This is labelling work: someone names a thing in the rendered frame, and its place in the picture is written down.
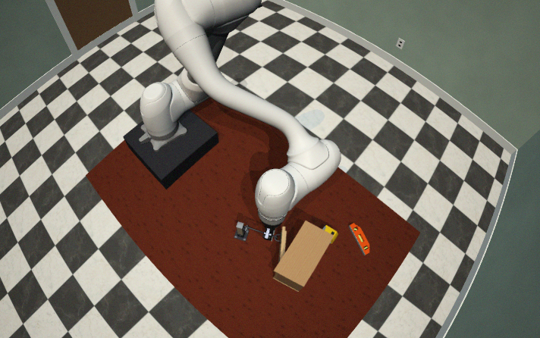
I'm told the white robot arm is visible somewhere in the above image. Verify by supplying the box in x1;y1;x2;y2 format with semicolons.
139;0;341;225

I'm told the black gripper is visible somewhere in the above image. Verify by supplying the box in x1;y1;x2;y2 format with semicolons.
262;222;281;241

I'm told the orange flat bar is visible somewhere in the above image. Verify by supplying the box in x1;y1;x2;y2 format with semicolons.
349;223;369;255

